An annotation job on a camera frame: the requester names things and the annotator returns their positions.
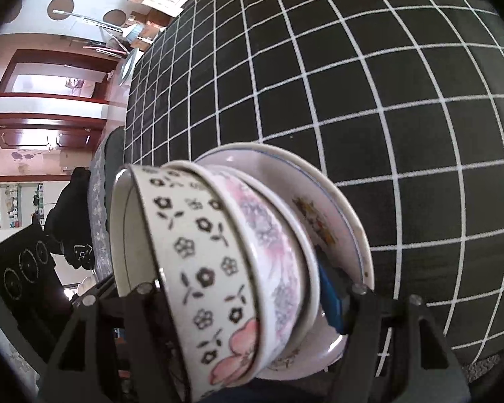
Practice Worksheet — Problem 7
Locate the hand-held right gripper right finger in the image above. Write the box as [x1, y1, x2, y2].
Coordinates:
[317, 256, 472, 403]

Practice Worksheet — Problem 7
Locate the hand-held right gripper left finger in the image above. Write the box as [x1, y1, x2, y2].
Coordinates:
[36, 279, 186, 403]

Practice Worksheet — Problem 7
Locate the plain white plate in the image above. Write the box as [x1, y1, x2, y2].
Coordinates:
[193, 142, 376, 294]

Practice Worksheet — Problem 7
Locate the cream white bowl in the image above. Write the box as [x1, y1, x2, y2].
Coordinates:
[164, 160, 307, 383]

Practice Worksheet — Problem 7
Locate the bowl with black flower pattern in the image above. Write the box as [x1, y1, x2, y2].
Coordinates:
[109, 164, 263, 403]

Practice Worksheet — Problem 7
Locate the black cloth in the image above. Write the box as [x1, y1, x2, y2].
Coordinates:
[44, 167, 97, 270]

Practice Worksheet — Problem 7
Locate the grey printed chair cover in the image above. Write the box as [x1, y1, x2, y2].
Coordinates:
[88, 128, 129, 290]

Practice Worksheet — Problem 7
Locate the black white grid tablecloth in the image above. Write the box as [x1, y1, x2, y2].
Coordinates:
[124, 0, 504, 380]

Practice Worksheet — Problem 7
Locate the white mop bucket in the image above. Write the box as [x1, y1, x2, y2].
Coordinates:
[120, 48, 137, 85]

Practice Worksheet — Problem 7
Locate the white mop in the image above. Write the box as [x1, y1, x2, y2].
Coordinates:
[52, 8, 129, 35]

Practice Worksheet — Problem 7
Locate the white wall shelf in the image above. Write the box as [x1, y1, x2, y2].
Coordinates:
[0, 182, 47, 230]

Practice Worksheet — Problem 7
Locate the red wooden doorway frame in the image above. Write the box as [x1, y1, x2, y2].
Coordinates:
[0, 48, 122, 99]

